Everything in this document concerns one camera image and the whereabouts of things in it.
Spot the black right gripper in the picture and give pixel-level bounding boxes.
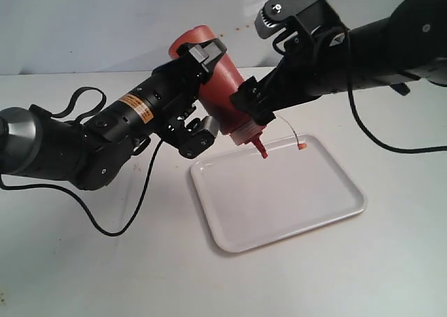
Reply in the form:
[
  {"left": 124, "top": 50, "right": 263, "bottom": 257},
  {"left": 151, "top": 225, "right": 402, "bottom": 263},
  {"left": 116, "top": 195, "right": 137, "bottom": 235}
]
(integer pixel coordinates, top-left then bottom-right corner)
[{"left": 230, "top": 44, "right": 347, "bottom": 125}]

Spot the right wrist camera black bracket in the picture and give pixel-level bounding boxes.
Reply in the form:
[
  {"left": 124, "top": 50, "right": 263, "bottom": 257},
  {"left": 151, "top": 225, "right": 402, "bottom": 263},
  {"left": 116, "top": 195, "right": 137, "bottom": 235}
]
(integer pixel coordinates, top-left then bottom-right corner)
[{"left": 255, "top": 0, "right": 342, "bottom": 40}]

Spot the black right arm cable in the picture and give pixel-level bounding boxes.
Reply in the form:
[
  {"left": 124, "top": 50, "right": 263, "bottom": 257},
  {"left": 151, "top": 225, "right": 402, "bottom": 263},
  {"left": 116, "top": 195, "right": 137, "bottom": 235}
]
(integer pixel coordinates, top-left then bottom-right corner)
[{"left": 272, "top": 27, "right": 447, "bottom": 154}]

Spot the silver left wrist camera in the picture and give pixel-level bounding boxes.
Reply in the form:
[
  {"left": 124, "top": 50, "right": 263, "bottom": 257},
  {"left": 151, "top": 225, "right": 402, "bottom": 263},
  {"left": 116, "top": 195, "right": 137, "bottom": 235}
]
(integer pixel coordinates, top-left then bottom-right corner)
[{"left": 178, "top": 116, "right": 219, "bottom": 159}]

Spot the white rectangular plastic tray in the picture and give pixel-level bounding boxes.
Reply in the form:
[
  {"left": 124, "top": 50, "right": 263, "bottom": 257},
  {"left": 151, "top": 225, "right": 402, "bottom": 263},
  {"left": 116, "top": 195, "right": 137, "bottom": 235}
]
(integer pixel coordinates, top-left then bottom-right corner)
[{"left": 190, "top": 134, "right": 367, "bottom": 253}]

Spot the red ketchup squeeze bottle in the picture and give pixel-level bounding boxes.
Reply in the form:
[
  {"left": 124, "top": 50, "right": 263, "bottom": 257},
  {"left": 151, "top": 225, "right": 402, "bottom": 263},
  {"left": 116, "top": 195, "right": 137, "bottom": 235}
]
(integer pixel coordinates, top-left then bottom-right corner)
[{"left": 168, "top": 25, "right": 268, "bottom": 159}]

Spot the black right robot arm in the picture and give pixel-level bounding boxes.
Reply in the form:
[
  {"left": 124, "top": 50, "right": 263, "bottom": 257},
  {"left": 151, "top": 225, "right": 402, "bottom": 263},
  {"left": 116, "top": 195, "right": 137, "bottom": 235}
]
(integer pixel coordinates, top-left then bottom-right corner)
[{"left": 230, "top": 0, "right": 446, "bottom": 126}]

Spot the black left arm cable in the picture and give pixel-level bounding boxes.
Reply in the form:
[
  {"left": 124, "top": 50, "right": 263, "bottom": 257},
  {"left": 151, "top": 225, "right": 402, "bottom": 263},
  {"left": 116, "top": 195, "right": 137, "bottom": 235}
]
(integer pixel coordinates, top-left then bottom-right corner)
[{"left": 0, "top": 86, "right": 165, "bottom": 237}]

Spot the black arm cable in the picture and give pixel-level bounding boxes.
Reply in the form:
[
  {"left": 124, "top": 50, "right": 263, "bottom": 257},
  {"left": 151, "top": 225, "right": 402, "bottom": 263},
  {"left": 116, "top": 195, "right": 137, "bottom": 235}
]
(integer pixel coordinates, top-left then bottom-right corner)
[
  {"left": 272, "top": 27, "right": 447, "bottom": 154},
  {"left": 0, "top": 86, "right": 165, "bottom": 237}
]

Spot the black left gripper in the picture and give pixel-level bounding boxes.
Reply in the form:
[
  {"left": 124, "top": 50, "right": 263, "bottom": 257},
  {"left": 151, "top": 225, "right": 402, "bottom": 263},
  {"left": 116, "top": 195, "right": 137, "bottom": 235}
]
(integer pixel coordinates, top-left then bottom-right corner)
[{"left": 148, "top": 38, "right": 227, "bottom": 135}]

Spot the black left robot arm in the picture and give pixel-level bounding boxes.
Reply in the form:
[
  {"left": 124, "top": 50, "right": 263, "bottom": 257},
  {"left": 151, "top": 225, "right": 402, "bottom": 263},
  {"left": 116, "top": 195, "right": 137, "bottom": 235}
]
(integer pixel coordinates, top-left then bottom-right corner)
[{"left": 1, "top": 38, "right": 226, "bottom": 191}]

